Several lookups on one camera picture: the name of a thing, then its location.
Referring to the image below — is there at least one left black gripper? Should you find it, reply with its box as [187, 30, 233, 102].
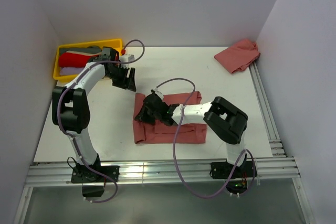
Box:
[107, 65, 137, 91]

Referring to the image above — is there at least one salmon pink t-shirt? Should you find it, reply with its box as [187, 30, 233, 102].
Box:
[133, 93, 207, 144]
[214, 39, 260, 74]

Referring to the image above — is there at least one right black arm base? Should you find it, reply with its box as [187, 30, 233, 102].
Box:
[209, 161, 258, 195]

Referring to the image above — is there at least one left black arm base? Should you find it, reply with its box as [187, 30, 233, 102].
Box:
[70, 165, 120, 199]

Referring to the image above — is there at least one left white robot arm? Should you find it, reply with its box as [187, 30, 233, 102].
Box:
[52, 47, 136, 182]

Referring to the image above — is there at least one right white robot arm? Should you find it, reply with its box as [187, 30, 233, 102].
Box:
[135, 90, 248, 177]

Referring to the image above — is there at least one yellow plastic tray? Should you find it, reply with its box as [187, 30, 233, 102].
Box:
[53, 39, 123, 83]

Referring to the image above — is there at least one rolled beige t-shirt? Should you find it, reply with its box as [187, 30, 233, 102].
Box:
[65, 50, 101, 57]

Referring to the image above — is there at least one rolled grey t-shirt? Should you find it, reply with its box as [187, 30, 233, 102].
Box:
[59, 46, 101, 55]

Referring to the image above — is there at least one rolled lilac t-shirt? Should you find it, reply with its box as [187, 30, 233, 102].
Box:
[60, 67, 83, 76]

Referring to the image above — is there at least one rolled red t-shirt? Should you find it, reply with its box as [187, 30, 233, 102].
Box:
[58, 52, 92, 68]

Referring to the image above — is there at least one folded salmon pink t-shirt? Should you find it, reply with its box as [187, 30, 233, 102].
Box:
[214, 39, 260, 74]

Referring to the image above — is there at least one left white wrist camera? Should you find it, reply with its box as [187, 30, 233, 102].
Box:
[119, 54, 135, 64]

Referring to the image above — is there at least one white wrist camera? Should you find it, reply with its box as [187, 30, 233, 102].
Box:
[119, 54, 135, 64]
[151, 88, 164, 100]

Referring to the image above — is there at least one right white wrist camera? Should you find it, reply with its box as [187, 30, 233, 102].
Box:
[151, 88, 164, 100]

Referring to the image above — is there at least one aluminium rail frame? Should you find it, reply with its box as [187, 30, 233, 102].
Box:
[14, 63, 316, 223]

